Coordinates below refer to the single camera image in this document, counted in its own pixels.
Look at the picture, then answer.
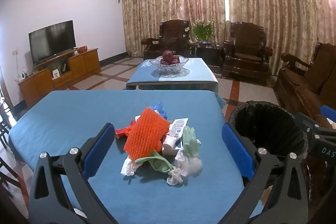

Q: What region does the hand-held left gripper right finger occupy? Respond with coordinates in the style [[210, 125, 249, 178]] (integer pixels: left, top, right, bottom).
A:
[[221, 123, 309, 224]]

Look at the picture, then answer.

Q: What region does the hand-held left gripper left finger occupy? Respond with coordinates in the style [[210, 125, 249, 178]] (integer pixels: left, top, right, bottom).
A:
[[28, 123, 116, 224]]

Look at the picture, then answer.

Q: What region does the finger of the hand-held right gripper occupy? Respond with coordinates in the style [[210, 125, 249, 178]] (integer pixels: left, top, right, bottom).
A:
[[320, 105, 336, 123], [293, 112, 321, 134]]

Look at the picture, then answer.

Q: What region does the white tissue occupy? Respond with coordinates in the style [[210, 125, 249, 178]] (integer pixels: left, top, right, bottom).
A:
[[120, 157, 143, 177]]

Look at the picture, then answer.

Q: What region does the black-lined trash bin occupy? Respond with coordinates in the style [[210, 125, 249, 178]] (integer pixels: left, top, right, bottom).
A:
[[228, 101, 310, 169]]

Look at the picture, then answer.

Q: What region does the orange foam fruit net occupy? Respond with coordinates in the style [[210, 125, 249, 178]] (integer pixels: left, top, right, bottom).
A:
[[123, 106, 171, 160]]

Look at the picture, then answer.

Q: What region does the blue and white cardboard box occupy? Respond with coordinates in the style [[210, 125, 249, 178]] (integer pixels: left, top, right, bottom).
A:
[[167, 117, 190, 149]]

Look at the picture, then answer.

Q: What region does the white plastic bag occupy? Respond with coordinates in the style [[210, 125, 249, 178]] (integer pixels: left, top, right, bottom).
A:
[[167, 151, 189, 186]]

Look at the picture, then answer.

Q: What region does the red wrapper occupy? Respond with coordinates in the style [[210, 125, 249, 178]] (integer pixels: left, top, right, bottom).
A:
[[115, 127, 132, 139]]

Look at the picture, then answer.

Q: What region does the dark wooden sofa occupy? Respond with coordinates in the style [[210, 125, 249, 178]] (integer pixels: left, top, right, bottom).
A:
[[273, 42, 336, 130]]

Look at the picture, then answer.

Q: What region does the light green rubber glove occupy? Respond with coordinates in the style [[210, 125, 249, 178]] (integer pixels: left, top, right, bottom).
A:
[[182, 126, 202, 159], [135, 152, 176, 174]]

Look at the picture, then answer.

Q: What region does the large blue tablecloth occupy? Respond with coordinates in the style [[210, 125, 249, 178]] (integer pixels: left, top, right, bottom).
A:
[[9, 90, 264, 224]]

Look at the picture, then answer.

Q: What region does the white plastic tube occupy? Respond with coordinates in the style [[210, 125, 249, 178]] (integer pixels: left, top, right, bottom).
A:
[[162, 133, 183, 156]]

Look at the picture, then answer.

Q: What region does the blue disposable glove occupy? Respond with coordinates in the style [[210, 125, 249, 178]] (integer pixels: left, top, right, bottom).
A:
[[148, 101, 168, 118]]

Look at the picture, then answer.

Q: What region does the wooden television cabinet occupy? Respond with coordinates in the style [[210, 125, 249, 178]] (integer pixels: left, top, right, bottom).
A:
[[18, 48, 101, 106]]

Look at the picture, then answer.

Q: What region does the blue-covered coffee table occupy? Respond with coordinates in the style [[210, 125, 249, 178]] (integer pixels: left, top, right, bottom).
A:
[[126, 57, 219, 90]]

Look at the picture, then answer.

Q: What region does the dark wooden chair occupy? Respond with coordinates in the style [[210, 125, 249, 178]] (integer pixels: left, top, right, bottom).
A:
[[0, 156, 27, 198], [0, 84, 17, 148]]

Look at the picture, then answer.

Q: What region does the dark wooden armchair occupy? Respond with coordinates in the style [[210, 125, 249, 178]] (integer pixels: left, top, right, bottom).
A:
[[141, 20, 192, 59], [222, 21, 273, 85]]

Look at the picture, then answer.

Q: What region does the dark wooden side table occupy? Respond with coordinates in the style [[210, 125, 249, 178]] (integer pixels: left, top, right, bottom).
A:
[[190, 42, 226, 73]]

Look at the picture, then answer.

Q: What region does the glass fruit bowl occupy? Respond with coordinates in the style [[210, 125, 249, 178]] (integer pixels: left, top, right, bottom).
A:
[[150, 55, 189, 75]]

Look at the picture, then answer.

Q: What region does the black flat television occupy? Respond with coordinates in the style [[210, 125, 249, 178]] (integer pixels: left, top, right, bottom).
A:
[[28, 20, 77, 65]]

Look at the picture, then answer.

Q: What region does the potted green plant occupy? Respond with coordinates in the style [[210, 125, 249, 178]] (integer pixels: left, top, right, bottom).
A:
[[185, 19, 218, 45]]

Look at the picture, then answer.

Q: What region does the patterned beige curtain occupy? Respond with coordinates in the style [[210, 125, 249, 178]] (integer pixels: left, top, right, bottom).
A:
[[119, 0, 336, 77]]

